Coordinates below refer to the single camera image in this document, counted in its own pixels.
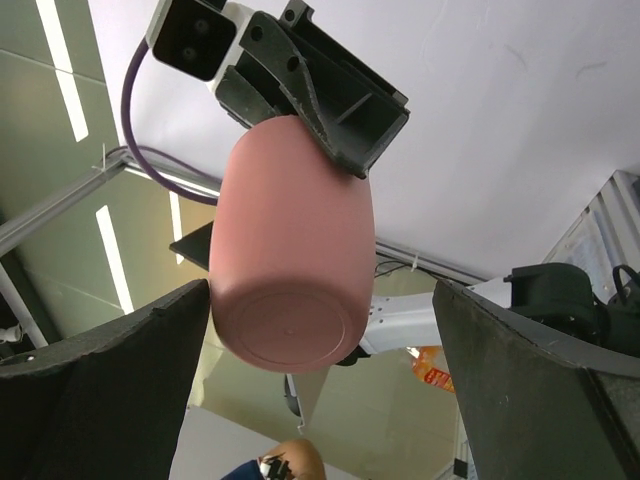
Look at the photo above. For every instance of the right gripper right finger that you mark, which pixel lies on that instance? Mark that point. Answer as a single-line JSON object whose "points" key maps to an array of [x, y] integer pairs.
{"points": [[535, 402]]}

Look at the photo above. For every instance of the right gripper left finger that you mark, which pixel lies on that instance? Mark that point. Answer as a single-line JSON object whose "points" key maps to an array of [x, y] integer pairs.
{"points": [[108, 403]]}

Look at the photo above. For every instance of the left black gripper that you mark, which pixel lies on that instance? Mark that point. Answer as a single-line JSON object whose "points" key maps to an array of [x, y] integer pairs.
{"points": [[289, 66]]}

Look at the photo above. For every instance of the pink cup orange handle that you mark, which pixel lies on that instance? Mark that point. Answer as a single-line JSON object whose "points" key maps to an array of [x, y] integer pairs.
{"points": [[292, 253]]}

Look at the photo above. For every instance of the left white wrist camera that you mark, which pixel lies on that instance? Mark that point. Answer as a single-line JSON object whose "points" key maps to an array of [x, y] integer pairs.
{"points": [[198, 38]]}

